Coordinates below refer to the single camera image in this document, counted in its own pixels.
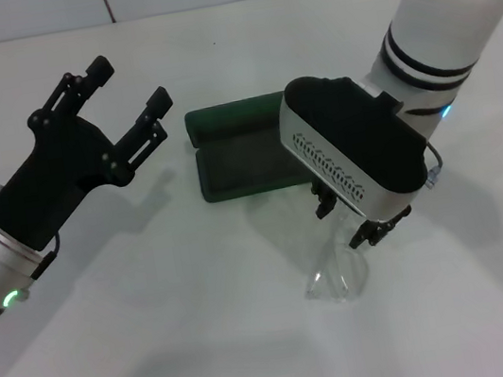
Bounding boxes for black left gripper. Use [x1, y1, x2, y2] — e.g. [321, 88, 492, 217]
[0, 44, 194, 259]

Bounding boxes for clear white glasses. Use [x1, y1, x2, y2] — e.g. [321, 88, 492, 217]
[289, 207, 376, 310]

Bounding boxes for green glasses case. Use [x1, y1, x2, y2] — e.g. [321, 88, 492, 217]
[182, 88, 315, 207]

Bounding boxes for silver black right camera box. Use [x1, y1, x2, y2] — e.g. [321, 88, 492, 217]
[271, 60, 439, 235]

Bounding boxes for right gripper cable with plug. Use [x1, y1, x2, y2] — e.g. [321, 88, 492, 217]
[419, 139, 448, 193]

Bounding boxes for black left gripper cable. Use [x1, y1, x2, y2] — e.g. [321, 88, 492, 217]
[9, 232, 71, 303]

